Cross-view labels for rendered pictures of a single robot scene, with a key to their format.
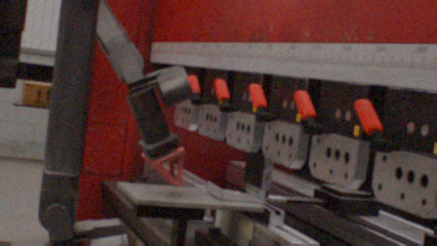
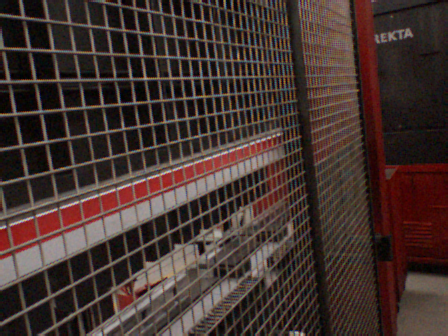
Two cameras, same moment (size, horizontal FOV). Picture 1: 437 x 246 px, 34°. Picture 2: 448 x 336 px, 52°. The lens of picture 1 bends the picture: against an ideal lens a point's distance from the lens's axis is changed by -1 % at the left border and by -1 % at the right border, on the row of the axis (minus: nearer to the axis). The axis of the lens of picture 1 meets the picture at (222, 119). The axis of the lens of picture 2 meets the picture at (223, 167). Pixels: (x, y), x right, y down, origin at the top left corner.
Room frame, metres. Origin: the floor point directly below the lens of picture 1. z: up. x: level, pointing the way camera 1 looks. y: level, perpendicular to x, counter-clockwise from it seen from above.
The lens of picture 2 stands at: (0.10, -1.78, 1.64)
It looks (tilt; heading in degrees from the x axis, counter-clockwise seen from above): 8 degrees down; 50
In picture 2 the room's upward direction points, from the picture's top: 7 degrees counter-clockwise
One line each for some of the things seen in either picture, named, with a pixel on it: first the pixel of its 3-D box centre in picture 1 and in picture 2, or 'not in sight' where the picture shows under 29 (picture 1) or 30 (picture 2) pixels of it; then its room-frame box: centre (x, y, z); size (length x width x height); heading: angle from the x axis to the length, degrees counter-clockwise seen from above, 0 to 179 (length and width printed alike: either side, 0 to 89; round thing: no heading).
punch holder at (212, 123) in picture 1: (226, 104); (241, 188); (1.72, -0.01, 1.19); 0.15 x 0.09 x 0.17; 21
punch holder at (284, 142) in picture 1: (301, 121); (204, 207); (1.35, -0.15, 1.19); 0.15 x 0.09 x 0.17; 21
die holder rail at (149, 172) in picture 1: (175, 185); (269, 219); (2.03, 0.11, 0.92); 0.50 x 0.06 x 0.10; 21
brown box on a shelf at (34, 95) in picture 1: (42, 94); not in sight; (3.60, 0.93, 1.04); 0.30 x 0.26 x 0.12; 12
